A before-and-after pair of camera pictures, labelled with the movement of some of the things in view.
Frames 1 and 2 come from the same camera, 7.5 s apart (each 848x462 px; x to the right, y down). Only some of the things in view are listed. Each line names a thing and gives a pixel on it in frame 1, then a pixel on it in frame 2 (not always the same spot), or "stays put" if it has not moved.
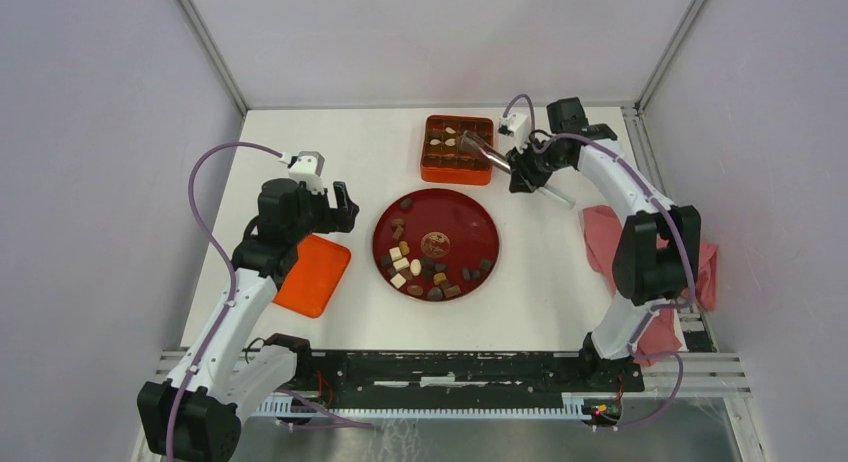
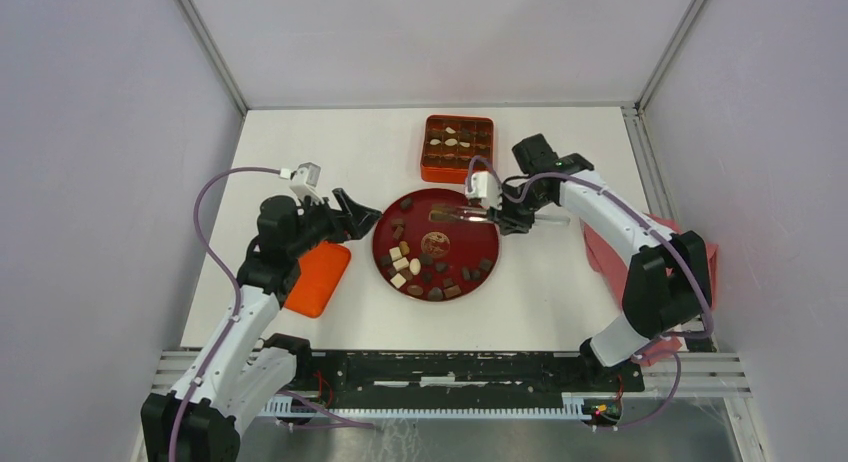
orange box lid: (316, 276) stays put
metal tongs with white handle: (472, 145) -> (475, 215)
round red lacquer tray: (436, 245) stays put
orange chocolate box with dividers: (442, 160) stays put
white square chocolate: (395, 253) stays put
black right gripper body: (536, 165) -> (518, 206)
